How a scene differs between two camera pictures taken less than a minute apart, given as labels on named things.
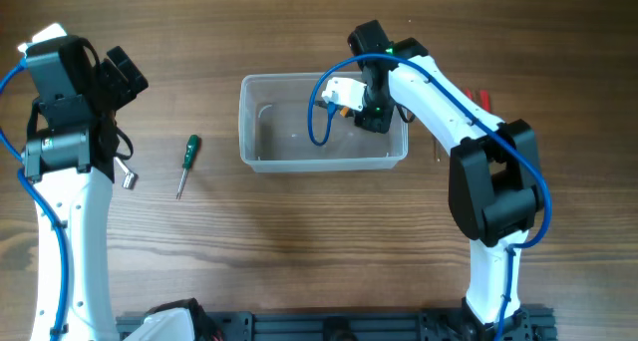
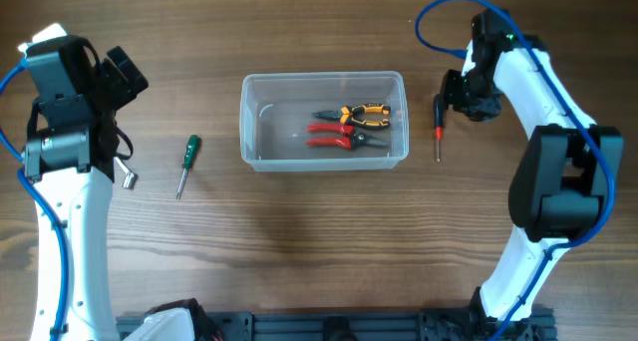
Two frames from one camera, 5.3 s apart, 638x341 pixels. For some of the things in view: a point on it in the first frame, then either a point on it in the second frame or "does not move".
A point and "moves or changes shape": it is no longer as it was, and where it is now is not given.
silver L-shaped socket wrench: (131, 177) does not move
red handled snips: (483, 96) moves or changes shape
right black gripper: (379, 122) → (450, 94)
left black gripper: (125, 91) does not move
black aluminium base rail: (403, 325) does not move
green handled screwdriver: (190, 153) does not move
